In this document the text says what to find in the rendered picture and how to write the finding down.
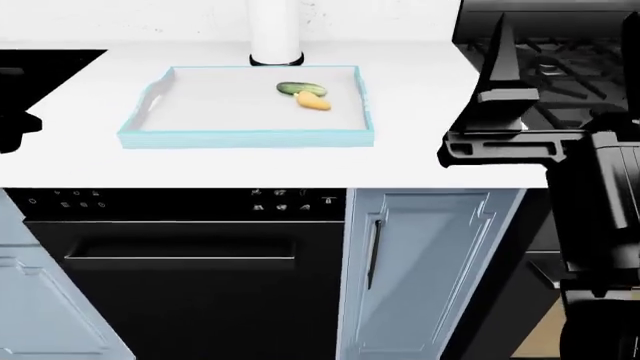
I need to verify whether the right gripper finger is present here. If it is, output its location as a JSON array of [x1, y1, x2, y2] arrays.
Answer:
[[462, 10, 542, 133], [437, 129, 594, 168]]

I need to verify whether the light blue serving tray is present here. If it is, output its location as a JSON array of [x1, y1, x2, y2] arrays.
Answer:
[[116, 64, 376, 150]]

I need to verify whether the black sink basin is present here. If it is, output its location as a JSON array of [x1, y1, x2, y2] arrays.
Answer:
[[0, 48, 109, 114]]

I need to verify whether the black gas range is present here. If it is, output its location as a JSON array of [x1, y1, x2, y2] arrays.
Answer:
[[442, 0, 640, 360]]

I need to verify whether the light blue cabinet door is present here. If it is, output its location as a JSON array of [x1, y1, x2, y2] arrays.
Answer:
[[335, 188, 527, 360], [0, 189, 137, 360]]

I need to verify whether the yellow orange carrot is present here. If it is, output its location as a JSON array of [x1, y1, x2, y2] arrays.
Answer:
[[295, 90, 333, 111]]

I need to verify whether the green cucumber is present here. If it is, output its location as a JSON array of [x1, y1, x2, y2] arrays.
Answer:
[[276, 81, 329, 97]]

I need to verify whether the black dishwasher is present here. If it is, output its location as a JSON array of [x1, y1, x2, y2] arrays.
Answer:
[[3, 186, 348, 360]]

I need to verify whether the white cylinder with black base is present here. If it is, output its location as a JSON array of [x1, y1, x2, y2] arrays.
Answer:
[[248, 0, 306, 69]]

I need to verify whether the black cabinet door handle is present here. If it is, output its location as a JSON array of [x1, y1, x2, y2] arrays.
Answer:
[[366, 219, 384, 291]]

